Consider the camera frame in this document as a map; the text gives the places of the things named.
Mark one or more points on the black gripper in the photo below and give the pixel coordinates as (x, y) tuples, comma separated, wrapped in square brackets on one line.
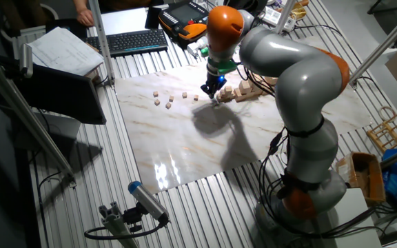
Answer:
[(214, 82)]

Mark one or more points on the white robot base platform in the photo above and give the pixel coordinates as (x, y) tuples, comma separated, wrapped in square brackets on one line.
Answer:
[(353, 220)]

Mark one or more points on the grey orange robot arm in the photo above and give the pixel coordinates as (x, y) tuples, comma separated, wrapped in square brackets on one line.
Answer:
[(305, 86)]

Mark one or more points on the bare person forearm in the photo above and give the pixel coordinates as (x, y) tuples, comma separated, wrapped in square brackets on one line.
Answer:
[(80, 5)]

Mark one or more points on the bare person hand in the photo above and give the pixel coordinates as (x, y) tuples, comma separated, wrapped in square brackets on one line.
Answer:
[(85, 18)]

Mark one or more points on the medium wooden cube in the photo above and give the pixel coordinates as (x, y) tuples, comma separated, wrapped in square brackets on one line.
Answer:
[(245, 86), (237, 92)]

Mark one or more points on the green gripper mounting adapter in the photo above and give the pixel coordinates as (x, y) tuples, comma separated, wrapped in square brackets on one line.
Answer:
[(226, 67)]

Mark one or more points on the small white device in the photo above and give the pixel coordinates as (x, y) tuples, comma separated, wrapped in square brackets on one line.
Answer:
[(195, 46)]

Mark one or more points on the white marble pattern board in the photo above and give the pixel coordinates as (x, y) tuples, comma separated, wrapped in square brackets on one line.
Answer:
[(184, 144)]

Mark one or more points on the large wooden cube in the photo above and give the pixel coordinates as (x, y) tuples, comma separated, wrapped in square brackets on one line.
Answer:
[(271, 81)]

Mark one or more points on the black orange teach pendant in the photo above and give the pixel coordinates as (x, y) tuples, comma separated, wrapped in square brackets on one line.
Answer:
[(181, 17)]

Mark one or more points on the black computer keyboard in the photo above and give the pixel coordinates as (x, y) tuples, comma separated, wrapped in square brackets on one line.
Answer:
[(133, 42)]

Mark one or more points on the black phone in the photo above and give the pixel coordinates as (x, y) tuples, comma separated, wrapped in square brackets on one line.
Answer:
[(152, 19)]

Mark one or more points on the white labelled box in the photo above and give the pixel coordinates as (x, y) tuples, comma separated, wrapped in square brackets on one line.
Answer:
[(271, 15)]

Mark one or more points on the gold foil bag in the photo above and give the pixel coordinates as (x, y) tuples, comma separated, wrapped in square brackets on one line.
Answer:
[(298, 12)]

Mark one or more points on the black flat monitor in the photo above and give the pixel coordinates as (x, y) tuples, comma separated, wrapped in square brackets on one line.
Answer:
[(60, 93)]

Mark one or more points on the white paper sheets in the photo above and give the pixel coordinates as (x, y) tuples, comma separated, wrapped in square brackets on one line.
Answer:
[(64, 51)]

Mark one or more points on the short aluminium extrusion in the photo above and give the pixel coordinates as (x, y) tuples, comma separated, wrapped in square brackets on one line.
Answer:
[(115, 227)]

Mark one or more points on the wooden rack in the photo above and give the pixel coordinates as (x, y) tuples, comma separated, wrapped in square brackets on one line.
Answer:
[(373, 136)]

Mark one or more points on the open cardboard box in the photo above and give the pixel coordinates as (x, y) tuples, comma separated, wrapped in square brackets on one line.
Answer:
[(374, 179)]

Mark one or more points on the silver camera with blue end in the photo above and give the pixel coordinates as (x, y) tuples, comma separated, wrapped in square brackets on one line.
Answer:
[(148, 201)]

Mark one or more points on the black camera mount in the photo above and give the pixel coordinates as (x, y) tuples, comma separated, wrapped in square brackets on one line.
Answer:
[(133, 217)]

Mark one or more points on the silver depth camera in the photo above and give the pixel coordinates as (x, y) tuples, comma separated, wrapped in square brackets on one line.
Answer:
[(26, 60)]

